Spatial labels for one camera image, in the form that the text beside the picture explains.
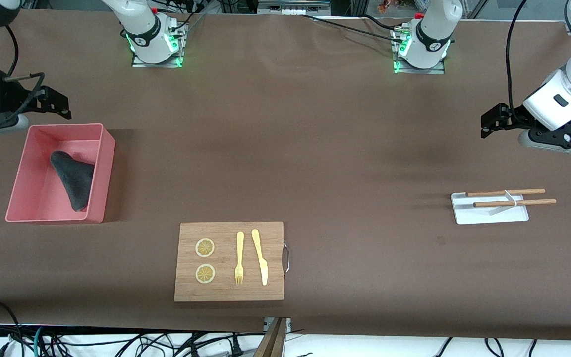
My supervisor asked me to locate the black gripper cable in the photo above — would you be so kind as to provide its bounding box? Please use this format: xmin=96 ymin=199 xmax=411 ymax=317
xmin=0 ymin=25 xmax=46 ymax=134
xmin=506 ymin=0 xmax=531 ymax=117

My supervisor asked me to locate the wooden post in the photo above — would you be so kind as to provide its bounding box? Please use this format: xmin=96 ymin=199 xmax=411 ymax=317
xmin=253 ymin=317 xmax=286 ymax=357

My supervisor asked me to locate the white rack with wooden rods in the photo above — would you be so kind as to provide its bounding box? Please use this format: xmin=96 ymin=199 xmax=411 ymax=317
xmin=451 ymin=188 xmax=557 ymax=225

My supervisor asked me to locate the grey cloth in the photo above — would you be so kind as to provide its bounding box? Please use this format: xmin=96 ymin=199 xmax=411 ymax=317
xmin=50 ymin=150 xmax=95 ymax=212

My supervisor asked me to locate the yellow plastic knife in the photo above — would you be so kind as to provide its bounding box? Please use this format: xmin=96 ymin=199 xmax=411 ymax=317
xmin=251 ymin=229 xmax=269 ymax=286

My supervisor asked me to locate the yellow plastic fork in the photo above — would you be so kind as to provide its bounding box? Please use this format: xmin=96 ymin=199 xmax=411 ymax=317
xmin=234 ymin=232 xmax=245 ymax=285

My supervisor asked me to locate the teal floor cable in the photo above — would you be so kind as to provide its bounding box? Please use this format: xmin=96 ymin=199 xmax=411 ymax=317
xmin=33 ymin=326 xmax=48 ymax=357

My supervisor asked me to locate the small metal bracket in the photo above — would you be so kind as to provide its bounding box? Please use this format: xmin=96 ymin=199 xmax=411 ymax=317
xmin=264 ymin=317 xmax=292 ymax=334

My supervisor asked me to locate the pink plastic bin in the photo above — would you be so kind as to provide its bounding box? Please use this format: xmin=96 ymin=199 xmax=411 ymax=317
xmin=5 ymin=123 xmax=116 ymax=224

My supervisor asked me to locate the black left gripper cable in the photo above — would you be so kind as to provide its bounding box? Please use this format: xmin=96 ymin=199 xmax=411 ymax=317
xmin=506 ymin=0 xmax=531 ymax=117

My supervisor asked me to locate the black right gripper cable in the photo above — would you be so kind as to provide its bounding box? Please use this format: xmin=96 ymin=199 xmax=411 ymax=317
xmin=0 ymin=25 xmax=46 ymax=134

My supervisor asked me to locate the black cable on table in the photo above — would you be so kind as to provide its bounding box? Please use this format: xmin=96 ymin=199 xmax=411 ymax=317
xmin=300 ymin=14 xmax=407 ymax=43
xmin=361 ymin=14 xmax=401 ymax=31

